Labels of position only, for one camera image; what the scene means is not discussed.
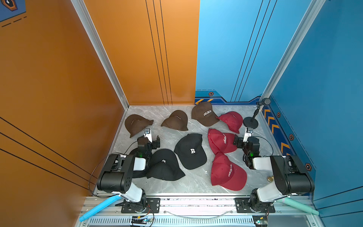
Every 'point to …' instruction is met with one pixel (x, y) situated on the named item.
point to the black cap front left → (164, 165)
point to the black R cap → (190, 151)
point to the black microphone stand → (250, 122)
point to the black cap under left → (147, 172)
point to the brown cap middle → (177, 120)
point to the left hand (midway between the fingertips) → (151, 134)
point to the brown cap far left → (134, 123)
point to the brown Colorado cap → (203, 112)
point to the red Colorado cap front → (226, 174)
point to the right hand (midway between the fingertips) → (243, 135)
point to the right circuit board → (260, 221)
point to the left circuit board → (139, 219)
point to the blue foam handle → (100, 206)
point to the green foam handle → (298, 205)
